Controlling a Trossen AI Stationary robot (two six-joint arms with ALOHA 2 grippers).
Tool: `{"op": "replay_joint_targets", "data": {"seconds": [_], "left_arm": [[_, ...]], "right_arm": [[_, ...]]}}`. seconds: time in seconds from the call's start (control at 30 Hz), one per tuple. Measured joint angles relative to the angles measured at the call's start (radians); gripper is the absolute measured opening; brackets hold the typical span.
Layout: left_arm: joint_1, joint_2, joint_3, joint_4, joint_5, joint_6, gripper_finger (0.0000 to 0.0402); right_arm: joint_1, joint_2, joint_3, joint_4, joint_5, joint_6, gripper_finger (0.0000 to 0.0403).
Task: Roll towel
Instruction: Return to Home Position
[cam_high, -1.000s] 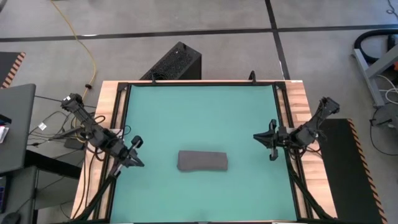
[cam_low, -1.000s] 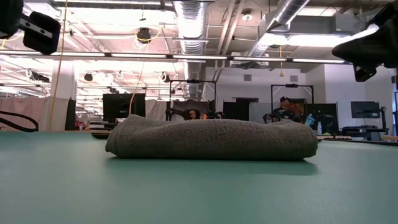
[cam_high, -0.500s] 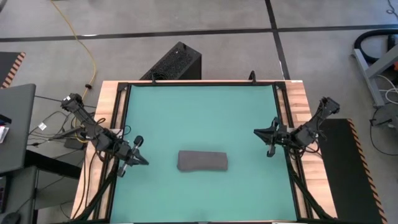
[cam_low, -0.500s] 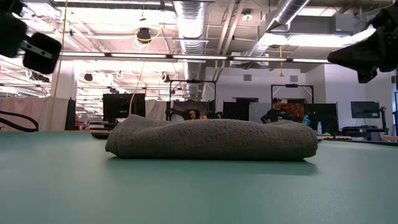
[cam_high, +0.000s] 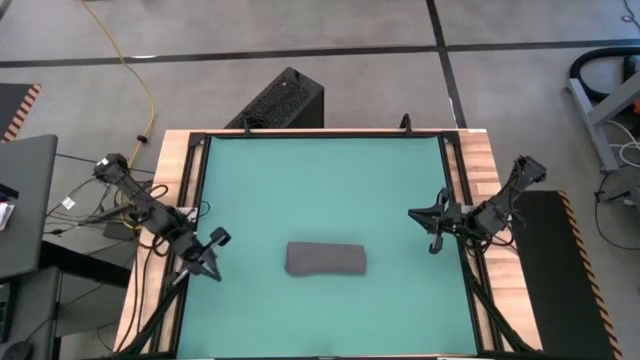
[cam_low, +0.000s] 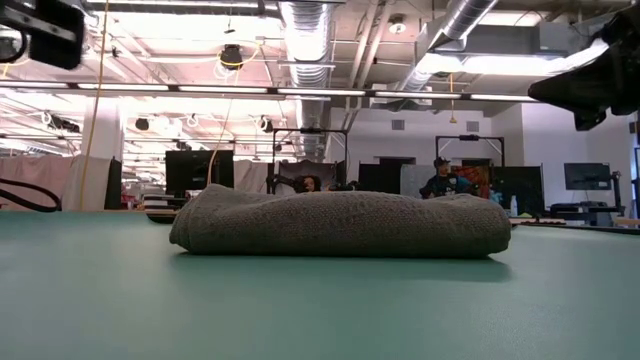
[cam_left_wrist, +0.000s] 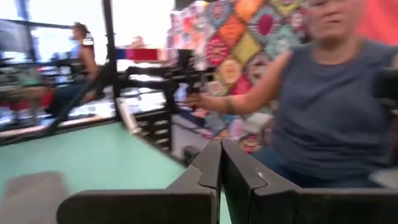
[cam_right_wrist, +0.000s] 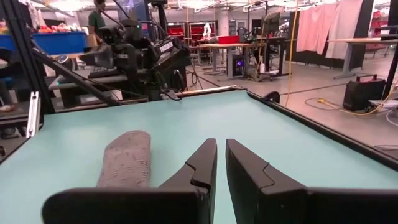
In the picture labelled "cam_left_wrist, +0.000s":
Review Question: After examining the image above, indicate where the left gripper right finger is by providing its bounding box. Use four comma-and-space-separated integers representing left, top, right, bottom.
221, 139, 398, 224

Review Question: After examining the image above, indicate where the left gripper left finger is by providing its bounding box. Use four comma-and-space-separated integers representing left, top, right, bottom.
56, 139, 223, 224

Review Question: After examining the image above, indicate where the teal table mat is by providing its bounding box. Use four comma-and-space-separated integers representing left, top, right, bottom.
0, 121, 233, 224

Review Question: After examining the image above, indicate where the silver aluminium extrusion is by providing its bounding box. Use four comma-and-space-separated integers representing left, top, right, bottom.
117, 101, 141, 135

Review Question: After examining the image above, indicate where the person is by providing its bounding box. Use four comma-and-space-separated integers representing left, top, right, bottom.
183, 0, 398, 189
46, 22, 101, 116

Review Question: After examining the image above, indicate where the colourful crochet quilt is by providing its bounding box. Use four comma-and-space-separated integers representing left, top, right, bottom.
167, 0, 312, 153

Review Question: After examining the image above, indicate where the red hanging cloth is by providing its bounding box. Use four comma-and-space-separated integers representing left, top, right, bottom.
354, 0, 398, 46

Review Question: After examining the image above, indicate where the black diagonal frame strut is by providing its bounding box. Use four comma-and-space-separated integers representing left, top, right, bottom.
46, 70, 108, 138

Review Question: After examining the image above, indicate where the black table frame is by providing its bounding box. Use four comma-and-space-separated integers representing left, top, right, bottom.
0, 113, 193, 166

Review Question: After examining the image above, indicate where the black vertical frame post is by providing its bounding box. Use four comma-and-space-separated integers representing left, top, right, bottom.
101, 0, 121, 123

